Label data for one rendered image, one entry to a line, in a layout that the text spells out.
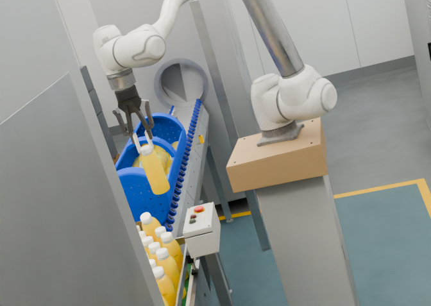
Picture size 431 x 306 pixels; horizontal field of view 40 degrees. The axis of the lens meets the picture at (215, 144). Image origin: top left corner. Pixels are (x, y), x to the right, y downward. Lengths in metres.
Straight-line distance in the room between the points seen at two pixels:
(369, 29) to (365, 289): 4.42
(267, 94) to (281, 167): 0.31
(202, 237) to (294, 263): 0.78
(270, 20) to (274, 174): 0.61
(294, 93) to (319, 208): 0.53
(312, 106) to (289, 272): 0.80
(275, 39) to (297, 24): 5.04
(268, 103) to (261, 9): 0.42
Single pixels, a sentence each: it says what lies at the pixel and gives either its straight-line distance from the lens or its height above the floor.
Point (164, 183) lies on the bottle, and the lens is 2.12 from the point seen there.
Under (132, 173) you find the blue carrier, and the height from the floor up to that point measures 1.22.
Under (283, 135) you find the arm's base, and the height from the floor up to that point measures 1.14.
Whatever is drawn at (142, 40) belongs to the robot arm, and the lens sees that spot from 1.83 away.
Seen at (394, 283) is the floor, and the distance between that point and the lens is 3.45.
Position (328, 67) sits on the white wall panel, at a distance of 7.40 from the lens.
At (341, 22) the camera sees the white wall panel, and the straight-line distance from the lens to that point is 7.30.
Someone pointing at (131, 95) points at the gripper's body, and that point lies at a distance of 2.01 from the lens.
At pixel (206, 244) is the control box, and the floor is 1.04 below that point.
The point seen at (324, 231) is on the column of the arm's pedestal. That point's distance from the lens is 2.60.
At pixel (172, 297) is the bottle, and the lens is 1.89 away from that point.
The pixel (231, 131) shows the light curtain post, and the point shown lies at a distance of 3.70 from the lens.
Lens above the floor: 1.93
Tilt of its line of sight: 17 degrees down
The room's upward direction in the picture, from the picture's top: 17 degrees counter-clockwise
